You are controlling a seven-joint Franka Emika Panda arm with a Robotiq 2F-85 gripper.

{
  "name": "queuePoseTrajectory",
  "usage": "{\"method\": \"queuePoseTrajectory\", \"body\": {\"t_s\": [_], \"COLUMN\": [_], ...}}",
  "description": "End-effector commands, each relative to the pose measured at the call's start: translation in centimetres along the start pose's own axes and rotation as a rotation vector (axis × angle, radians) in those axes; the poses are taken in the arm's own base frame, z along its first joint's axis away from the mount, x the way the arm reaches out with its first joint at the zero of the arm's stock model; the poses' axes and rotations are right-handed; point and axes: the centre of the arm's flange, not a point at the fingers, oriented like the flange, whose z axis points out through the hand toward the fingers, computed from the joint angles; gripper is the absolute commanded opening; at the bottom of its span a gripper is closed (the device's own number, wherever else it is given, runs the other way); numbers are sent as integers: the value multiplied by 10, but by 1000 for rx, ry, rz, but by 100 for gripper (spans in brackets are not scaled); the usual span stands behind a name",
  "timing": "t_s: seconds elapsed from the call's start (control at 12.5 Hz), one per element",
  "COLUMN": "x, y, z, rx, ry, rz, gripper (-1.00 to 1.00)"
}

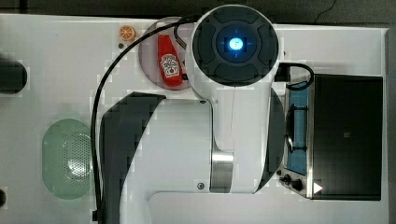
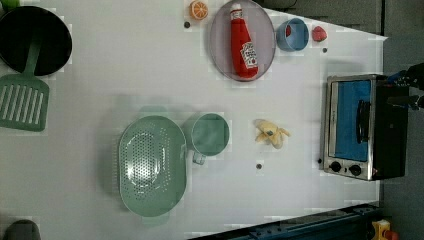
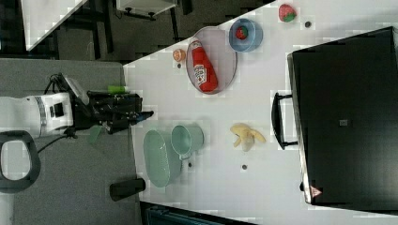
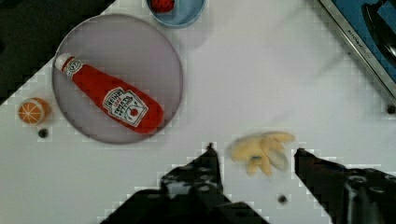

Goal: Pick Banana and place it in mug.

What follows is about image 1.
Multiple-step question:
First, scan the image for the black frying pan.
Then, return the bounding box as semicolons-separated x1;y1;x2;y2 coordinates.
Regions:
0;60;27;94

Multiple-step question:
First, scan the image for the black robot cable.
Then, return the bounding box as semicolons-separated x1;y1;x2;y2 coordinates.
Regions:
90;14;204;222

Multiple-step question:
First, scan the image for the orange slice toy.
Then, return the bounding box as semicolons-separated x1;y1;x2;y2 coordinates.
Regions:
120;25;136;41

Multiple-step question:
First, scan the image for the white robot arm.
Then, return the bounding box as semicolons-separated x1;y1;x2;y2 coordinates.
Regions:
99;5;282;224

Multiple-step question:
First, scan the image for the silver black toaster oven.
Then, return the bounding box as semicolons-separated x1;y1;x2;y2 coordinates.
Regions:
277;75;383;201

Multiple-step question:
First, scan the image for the green perforated colander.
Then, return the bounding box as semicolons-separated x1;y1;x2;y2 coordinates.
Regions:
42;119;93;200

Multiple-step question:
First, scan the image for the translucent purple plate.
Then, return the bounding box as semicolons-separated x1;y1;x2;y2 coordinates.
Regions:
138;24;191;91

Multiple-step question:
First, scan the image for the red ketchup bottle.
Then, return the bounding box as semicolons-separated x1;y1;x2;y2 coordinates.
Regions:
157;35;183;87

